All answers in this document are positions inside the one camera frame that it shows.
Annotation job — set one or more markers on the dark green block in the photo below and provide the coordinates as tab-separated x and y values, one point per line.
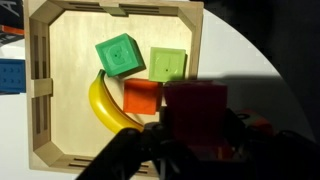
116	55

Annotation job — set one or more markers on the blue block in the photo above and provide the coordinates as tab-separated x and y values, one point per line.
11	75

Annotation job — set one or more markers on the yellow banana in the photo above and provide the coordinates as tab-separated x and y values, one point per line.
103	106

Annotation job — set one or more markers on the light green block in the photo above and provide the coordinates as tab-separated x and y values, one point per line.
166	63

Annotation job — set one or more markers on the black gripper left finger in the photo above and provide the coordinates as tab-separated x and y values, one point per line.
123	150

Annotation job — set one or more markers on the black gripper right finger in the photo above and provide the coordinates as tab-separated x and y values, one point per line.
283	156

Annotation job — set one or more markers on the pink block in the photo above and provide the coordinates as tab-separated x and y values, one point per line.
195	110

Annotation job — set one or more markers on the wooden tray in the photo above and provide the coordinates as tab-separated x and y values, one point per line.
73	43

